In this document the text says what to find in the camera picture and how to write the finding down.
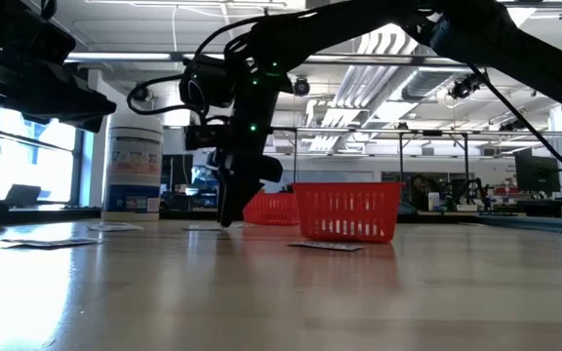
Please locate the black bar with light strips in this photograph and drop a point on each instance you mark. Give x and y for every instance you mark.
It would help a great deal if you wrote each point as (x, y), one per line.
(115, 56)

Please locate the dark laptop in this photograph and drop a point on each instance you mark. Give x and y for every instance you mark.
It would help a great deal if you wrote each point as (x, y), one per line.
(22, 195)

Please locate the black aluminium table frame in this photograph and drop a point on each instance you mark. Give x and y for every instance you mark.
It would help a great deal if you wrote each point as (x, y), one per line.
(188, 214)

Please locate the white bottle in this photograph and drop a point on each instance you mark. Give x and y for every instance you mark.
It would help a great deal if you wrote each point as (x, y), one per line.
(433, 201)

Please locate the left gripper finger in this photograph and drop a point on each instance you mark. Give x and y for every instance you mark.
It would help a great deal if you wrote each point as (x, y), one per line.
(86, 123)
(81, 100)

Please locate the silver ventilation duct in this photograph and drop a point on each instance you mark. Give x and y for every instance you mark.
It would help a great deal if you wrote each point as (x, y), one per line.
(422, 83)

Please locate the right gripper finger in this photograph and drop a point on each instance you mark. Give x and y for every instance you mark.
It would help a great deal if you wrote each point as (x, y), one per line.
(247, 190)
(227, 195)

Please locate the white packet black print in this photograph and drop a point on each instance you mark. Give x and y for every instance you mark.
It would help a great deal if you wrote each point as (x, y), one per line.
(115, 226)
(49, 242)

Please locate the black computer monitor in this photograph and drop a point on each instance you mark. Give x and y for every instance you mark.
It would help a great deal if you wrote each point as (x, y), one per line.
(537, 173)

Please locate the white wipes canister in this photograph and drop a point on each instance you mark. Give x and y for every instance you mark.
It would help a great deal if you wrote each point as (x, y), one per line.
(132, 161)

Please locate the black ceiling spotlight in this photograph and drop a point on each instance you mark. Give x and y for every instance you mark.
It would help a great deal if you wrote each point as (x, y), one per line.
(512, 125)
(466, 87)
(140, 92)
(301, 87)

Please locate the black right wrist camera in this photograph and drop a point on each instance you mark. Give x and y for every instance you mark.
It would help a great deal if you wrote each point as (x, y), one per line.
(208, 83)

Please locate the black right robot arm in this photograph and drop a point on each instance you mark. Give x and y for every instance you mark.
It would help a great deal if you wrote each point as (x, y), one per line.
(505, 44)

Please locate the red plastic slotted basket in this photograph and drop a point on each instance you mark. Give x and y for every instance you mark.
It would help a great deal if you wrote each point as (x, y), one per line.
(347, 192)
(273, 212)

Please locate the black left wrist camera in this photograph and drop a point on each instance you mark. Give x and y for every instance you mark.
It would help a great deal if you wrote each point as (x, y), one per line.
(56, 44)

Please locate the white first aid packet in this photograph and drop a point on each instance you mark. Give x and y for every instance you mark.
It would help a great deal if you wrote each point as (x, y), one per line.
(203, 227)
(327, 246)

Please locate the black metal stand frame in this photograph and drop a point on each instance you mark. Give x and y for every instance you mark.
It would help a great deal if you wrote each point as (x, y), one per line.
(432, 132)

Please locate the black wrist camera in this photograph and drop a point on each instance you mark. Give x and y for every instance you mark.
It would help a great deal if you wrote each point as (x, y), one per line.
(56, 44)
(208, 83)

